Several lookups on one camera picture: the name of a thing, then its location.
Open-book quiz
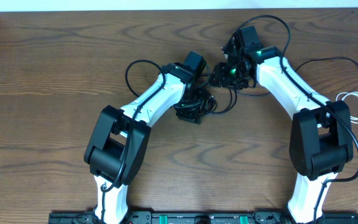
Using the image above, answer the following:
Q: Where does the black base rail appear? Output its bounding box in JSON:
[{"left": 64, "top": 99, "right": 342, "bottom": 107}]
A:
[{"left": 47, "top": 210, "right": 358, "bottom": 224}]

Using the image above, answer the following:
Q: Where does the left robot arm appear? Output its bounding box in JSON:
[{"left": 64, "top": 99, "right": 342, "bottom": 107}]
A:
[{"left": 84, "top": 52, "right": 207, "bottom": 223}]

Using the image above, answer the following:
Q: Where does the thick black usb cable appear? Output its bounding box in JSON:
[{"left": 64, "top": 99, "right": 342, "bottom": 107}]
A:
[{"left": 197, "top": 86, "right": 239, "bottom": 118}]

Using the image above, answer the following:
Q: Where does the black braided cable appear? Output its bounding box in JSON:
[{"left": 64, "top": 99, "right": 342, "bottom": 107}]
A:
[{"left": 234, "top": 56, "right": 358, "bottom": 98}]

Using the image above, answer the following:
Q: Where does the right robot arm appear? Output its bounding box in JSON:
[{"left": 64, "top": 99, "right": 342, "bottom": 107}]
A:
[{"left": 210, "top": 26, "right": 358, "bottom": 223}]

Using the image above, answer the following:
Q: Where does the right camera cable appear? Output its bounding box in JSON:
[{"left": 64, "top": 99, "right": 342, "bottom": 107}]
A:
[{"left": 233, "top": 14, "right": 358, "bottom": 224}]

